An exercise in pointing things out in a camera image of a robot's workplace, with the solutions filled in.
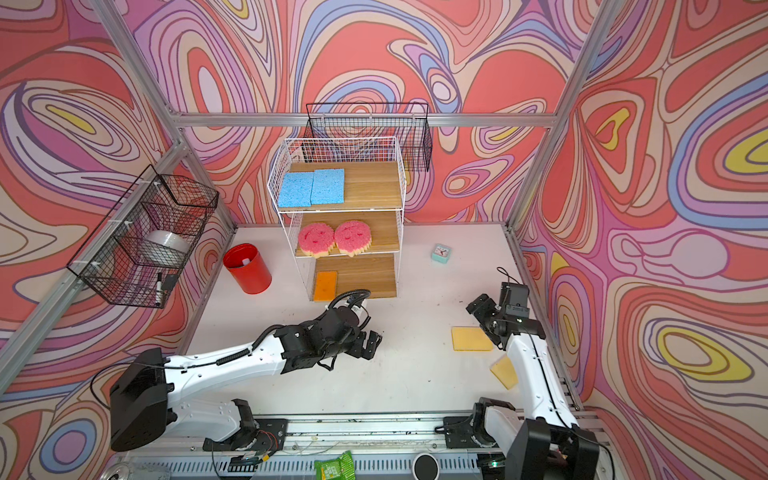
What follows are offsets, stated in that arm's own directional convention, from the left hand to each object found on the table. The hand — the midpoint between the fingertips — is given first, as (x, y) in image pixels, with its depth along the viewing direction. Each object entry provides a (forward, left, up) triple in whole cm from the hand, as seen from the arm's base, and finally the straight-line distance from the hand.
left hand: (375, 334), depth 79 cm
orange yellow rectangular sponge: (+20, +18, -9) cm, 28 cm away
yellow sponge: (-6, -36, -10) cm, 38 cm away
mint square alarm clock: (+35, -24, -8) cm, 43 cm away
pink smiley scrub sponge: (+19, +16, +17) cm, 30 cm away
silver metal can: (-30, +49, +2) cm, 57 cm away
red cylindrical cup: (+27, +44, -3) cm, 52 cm away
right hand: (+6, -30, -2) cm, 31 cm away
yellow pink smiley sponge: (+20, +6, +17) cm, 27 cm away
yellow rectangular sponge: (+4, -29, -13) cm, 32 cm away
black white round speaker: (-28, -12, -6) cm, 31 cm away
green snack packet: (-29, +8, -10) cm, 31 cm away
